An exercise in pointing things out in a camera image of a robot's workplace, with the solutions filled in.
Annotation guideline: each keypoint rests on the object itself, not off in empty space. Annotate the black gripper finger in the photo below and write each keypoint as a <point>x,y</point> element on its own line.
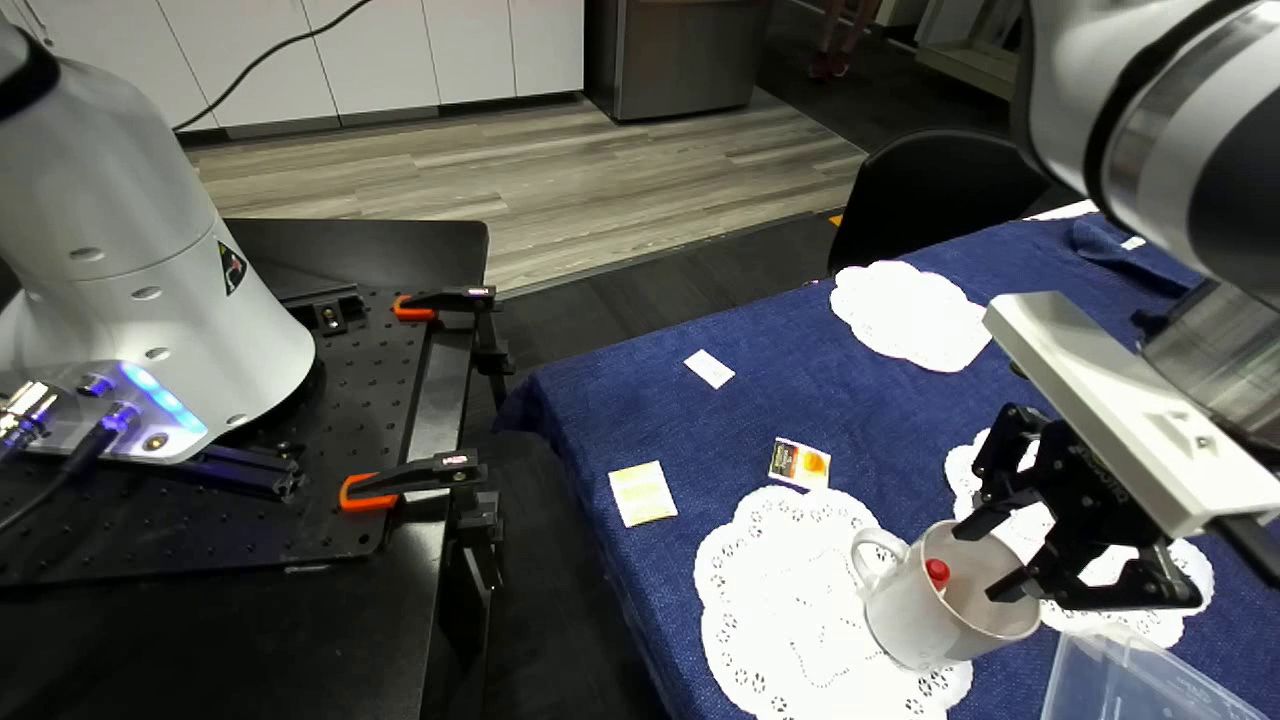
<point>988,513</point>
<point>1019,586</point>

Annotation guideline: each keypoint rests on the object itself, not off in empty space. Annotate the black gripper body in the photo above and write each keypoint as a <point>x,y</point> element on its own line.
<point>1102,544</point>

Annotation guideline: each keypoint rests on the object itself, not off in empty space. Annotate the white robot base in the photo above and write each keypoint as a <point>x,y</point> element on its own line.
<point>131,284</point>

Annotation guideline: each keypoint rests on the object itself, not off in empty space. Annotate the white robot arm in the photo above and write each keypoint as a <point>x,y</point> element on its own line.
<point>1164,113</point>

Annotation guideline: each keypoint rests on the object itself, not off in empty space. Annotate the white ceramic mug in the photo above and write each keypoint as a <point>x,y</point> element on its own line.
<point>920,624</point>

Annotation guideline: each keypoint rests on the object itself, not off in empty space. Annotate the white doily under mug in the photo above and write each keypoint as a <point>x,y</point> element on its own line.
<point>783,615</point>

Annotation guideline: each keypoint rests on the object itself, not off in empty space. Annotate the clear plastic container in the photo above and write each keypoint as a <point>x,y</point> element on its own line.
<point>1097,677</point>

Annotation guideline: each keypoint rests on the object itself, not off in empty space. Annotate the blue denim tablecloth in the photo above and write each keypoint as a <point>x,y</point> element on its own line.
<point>884,425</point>

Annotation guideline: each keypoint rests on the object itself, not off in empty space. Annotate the tea bag packet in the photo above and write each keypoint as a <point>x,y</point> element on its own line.
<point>797,464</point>

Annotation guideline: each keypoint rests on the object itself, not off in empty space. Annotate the black office chair left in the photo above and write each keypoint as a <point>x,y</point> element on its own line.
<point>928,187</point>

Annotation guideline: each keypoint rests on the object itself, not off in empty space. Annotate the white paper slip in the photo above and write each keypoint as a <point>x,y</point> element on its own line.
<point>708,370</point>

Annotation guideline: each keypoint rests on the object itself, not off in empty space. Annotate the pale yellow sticky note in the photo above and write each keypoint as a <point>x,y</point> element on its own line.
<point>642,495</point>

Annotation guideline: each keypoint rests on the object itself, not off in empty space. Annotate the orange black clamp rear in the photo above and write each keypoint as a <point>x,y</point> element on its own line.
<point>434,307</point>

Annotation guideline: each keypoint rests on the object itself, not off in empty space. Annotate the orange black clamp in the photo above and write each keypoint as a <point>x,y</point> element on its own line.
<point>371,495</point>
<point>434,307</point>

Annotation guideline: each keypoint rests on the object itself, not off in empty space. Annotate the orange black clamp front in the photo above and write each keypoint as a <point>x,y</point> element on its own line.
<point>371,495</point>

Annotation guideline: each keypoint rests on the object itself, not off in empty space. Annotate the black perforated mounting board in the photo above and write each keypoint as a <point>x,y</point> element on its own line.
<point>264,495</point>

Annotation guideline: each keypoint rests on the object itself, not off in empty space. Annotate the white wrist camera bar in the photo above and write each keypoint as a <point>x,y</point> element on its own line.
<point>1164,452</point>

